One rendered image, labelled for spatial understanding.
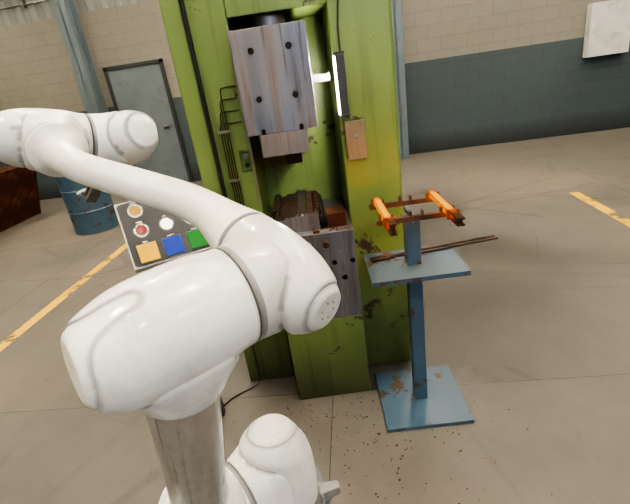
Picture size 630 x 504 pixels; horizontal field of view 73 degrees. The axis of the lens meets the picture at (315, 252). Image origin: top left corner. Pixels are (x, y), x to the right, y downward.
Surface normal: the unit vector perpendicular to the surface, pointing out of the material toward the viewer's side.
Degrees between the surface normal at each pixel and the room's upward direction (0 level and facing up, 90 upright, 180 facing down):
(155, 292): 28
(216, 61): 90
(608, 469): 0
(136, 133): 80
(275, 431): 6
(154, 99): 90
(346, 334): 90
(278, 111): 90
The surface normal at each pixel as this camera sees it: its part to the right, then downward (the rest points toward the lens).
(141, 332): 0.31, -0.29
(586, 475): -0.14, -0.91
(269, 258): 0.28, -0.71
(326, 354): 0.04, 0.38
